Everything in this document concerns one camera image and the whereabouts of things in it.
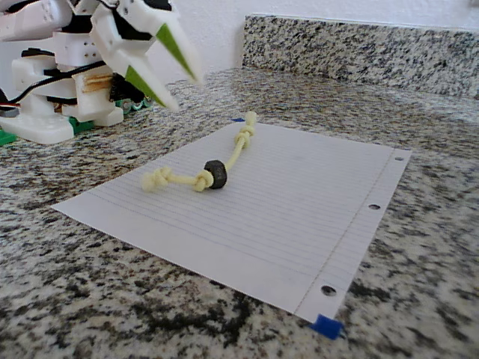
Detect yellow knotted rope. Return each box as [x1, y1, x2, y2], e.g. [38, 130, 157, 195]
[141, 110, 260, 195]

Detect granite backsplash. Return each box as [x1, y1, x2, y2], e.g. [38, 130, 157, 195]
[242, 13, 479, 101]

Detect lined paper sheet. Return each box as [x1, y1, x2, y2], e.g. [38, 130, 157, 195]
[51, 120, 413, 324]

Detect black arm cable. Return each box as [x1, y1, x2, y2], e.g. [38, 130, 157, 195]
[6, 59, 110, 106]

